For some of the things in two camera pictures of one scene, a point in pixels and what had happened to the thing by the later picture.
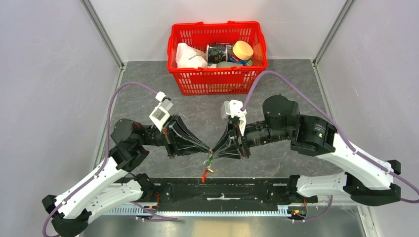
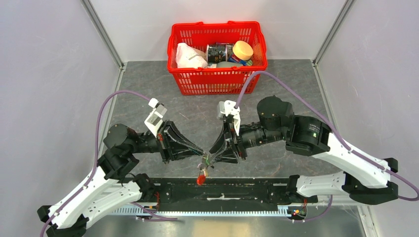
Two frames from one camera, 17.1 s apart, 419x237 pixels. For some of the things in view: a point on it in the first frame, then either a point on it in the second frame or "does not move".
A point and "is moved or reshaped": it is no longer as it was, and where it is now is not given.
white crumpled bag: [188, 57] does not move
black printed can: [219, 52] does not move
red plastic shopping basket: [227, 81] does not move
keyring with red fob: [205, 173] is moved or reshaped
